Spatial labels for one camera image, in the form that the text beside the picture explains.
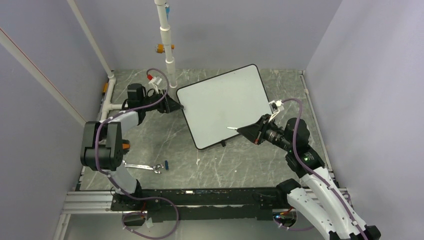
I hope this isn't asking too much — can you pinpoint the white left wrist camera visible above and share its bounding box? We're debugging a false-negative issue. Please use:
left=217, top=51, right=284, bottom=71
left=147, top=74, right=163, bottom=94

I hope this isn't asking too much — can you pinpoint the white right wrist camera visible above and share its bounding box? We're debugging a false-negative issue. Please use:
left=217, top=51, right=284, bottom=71
left=268, top=99, right=284, bottom=122

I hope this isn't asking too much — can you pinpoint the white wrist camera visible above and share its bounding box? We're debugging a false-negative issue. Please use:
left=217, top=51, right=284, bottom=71
left=268, top=99, right=284, bottom=122
left=147, top=74, right=163, bottom=94

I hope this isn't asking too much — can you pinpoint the white whiteboard black frame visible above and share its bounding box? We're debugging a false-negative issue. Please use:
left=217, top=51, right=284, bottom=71
left=176, top=64, right=271, bottom=150

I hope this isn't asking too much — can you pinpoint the whiteboard marker pen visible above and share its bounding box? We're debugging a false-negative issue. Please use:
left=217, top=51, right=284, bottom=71
left=226, top=126, right=238, bottom=131

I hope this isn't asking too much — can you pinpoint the yellow pipe clamp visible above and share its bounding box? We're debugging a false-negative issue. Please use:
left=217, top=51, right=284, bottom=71
left=154, top=44, right=166, bottom=54

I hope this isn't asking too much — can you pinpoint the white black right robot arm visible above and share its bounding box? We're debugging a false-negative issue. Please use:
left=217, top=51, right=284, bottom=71
left=235, top=114, right=382, bottom=240

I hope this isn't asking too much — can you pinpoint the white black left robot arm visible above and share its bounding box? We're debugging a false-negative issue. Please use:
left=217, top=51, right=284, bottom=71
left=80, top=83, right=184, bottom=210

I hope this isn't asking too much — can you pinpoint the white PVC pipe frame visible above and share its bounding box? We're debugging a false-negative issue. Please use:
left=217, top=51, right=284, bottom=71
left=0, top=0, right=172, bottom=125

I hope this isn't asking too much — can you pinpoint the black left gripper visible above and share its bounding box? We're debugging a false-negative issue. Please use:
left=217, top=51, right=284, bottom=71
left=140, top=89, right=184, bottom=114

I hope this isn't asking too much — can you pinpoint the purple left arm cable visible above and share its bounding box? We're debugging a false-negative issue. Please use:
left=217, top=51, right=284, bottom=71
left=94, top=68, right=180, bottom=240

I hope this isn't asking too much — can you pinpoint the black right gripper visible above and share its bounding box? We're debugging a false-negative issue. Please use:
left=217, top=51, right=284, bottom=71
left=237, top=113, right=294, bottom=152

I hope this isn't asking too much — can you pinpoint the aluminium extrusion frame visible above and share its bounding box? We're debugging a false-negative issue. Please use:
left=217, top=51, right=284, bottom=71
left=53, top=191, right=113, bottom=240

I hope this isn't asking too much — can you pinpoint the silver wrench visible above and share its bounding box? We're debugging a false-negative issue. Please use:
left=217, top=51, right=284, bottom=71
left=122, top=160, right=165, bottom=174

